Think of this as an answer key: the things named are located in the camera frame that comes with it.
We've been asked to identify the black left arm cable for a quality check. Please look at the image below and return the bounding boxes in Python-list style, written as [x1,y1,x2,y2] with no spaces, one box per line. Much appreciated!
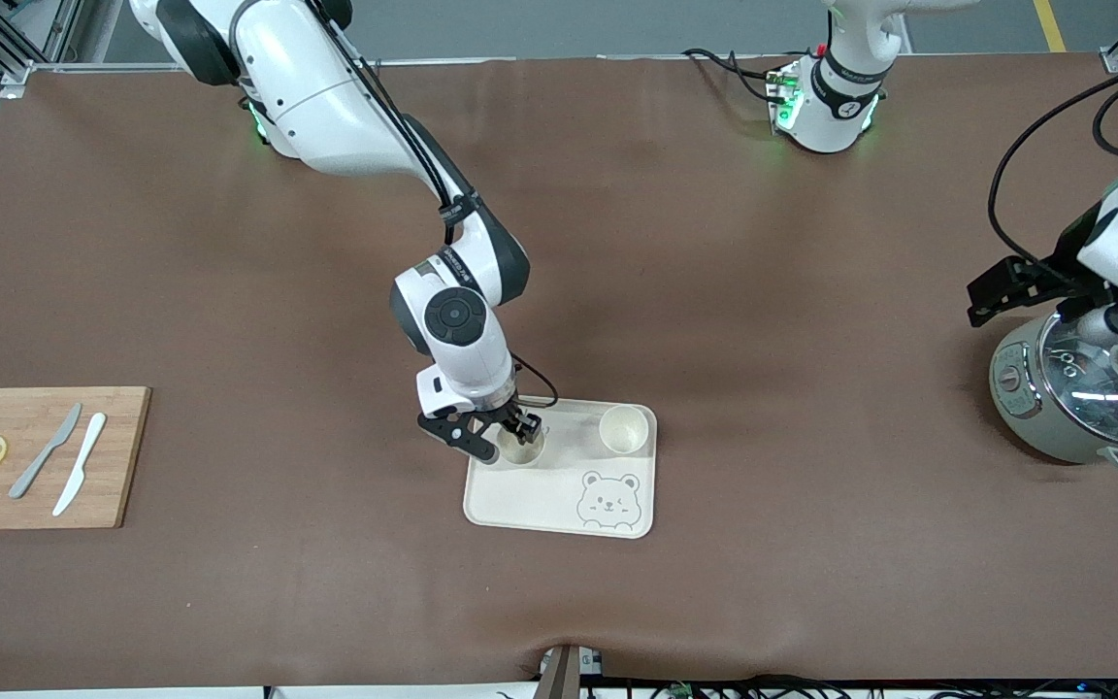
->
[988,66,1118,266]

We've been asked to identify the brown table mat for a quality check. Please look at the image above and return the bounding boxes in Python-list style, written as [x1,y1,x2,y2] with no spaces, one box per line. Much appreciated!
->
[0,53,1118,692]

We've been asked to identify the wooden cutting board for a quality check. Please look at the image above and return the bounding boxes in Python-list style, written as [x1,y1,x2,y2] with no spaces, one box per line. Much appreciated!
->
[0,386,152,531]

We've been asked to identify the cream tray with bear print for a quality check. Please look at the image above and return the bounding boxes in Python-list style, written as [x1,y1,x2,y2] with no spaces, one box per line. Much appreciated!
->
[463,393,658,540]

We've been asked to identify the white IKEA cup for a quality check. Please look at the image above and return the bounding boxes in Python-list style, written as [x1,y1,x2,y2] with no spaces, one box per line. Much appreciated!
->
[599,405,650,455]
[496,422,547,465]

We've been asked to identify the white plastic knife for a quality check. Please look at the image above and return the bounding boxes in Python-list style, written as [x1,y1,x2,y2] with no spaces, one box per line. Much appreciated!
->
[52,413,108,517]

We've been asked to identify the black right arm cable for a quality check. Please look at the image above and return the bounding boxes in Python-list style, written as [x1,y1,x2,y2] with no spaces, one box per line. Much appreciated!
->
[311,0,561,410]

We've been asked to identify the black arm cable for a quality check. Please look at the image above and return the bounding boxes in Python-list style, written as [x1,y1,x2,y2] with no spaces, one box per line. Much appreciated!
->
[988,66,1118,266]
[311,0,561,410]

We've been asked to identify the grey plastic knife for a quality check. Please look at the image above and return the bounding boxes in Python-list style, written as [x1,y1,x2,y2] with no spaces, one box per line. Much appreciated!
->
[9,403,83,500]

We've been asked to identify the black cables by arm base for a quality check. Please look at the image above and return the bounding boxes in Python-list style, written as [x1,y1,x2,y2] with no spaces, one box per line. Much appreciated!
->
[682,46,786,104]

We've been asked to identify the glass pot lid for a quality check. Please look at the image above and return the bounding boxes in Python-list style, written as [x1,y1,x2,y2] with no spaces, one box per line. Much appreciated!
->
[1036,309,1118,449]

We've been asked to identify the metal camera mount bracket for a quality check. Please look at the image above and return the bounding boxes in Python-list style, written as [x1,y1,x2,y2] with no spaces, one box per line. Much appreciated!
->
[535,643,605,699]

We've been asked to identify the grey electric cooking pot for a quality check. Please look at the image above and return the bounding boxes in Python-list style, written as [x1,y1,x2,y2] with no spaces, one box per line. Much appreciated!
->
[989,309,1118,475]

